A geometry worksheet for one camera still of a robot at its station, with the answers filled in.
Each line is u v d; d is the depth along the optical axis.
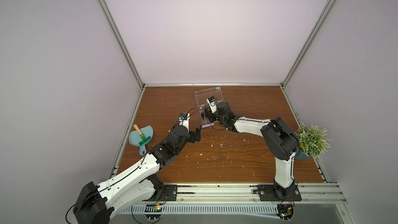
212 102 0.83
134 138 0.93
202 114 0.96
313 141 0.72
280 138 0.51
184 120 0.67
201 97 1.00
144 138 0.90
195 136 0.70
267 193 0.72
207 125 0.95
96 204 0.39
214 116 0.82
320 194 0.74
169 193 0.73
